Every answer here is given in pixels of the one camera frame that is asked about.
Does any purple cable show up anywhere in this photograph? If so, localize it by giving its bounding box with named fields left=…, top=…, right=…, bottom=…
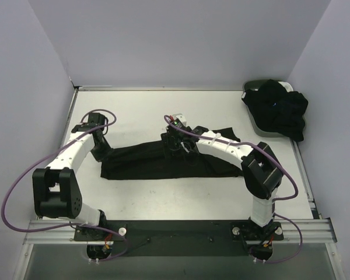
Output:
left=163, top=114, right=304, bottom=264
left=1, top=108, right=129, bottom=262

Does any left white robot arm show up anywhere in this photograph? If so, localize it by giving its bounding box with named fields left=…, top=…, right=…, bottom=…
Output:
left=32, top=110, right=113, bottom=240

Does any white t shirt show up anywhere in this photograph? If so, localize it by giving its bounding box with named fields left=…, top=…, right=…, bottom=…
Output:
left=279, top=82, right=293, bottom=92

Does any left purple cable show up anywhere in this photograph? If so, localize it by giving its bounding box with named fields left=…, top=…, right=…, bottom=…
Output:
left=1, top=108, right=129, bottom=262

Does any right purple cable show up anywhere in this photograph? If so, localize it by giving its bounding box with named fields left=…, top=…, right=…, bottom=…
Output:
left=163, top=114, right=304, bottom=264

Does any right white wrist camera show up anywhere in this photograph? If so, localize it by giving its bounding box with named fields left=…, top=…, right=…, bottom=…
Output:
left=170, top=113, right=187, bottom=126

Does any black printed t shirt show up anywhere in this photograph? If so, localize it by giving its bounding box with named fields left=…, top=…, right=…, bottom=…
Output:
left=100, top=140, right=243, bottom=180

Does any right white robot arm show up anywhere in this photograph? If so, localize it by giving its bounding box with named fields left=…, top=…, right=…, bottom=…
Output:
left=164, top=115, right=283, bottom=228

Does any black t shirt pile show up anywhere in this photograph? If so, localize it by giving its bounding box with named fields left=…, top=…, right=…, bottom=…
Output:
left=242, top=79, right=309, bottom=142

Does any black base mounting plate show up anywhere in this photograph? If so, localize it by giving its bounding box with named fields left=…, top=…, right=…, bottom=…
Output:
left=73, top=220, right=284, bottom=260

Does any dark grey plastic basket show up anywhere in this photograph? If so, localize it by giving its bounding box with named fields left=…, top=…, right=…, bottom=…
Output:
left=241, top=79, right=295, bottom=138

